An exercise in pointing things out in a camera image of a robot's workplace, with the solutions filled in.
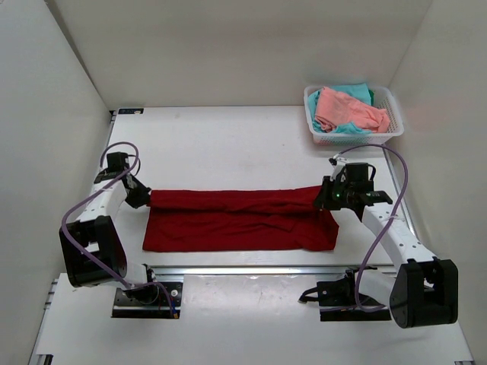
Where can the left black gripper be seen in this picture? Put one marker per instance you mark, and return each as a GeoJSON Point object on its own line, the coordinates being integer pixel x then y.
{"type": "Point", "coordinates": [142, 198]}

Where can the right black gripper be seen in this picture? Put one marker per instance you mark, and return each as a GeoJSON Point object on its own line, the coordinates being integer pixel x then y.
{"type": "Point", "coordinates": [323, 200]}

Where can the red t shirt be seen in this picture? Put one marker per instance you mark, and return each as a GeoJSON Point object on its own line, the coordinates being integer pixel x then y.
{"type": "Point", "coordinates": [238, 220]}

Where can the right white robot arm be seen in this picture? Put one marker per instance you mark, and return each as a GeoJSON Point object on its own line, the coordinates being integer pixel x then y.
{"type": "Point", "coordinates": [425, 289]}

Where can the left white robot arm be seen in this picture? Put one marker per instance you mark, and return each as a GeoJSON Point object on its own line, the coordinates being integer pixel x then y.
{"type": "Point", "coordinates": [91, 247]}

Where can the pink t shirt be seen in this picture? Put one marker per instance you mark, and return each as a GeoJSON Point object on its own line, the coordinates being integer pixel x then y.
{"type": "Point", "coordinates": [337, 108]}

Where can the teal t shirt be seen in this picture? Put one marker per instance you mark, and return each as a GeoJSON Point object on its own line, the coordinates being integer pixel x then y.
{"type": "Point", "coordinates": [358, 91]}

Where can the green t shirt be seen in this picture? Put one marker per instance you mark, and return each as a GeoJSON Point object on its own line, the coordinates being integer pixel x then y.
{"type": "Point", "coordinates": [372, 96]}

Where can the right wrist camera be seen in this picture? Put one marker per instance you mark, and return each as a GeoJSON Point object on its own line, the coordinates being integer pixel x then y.
{"type": "Point", "coordinates": [348, 173]}

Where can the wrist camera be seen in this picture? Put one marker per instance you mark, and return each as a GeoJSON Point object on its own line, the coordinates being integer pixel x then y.
{"type": "Point", "coordinates": [117, 163]}
{"type": "Point", "coordinates": [348, 173]}

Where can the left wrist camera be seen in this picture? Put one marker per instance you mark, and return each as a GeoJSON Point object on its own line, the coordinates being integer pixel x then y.
{"type": "Point", "coordinates": [117, 163]}

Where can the aluminium rail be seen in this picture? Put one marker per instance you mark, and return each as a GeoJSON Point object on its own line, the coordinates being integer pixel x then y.
{"type": "Point", "coordinates": [216, 270]}

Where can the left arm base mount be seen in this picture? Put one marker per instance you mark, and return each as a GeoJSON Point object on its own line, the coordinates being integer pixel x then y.
{"type": "Point", "coordinates": [150, 302]}

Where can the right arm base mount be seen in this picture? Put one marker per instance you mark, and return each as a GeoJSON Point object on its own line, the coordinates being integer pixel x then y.
{"type": "Point", "coordinates": [336, 301]}

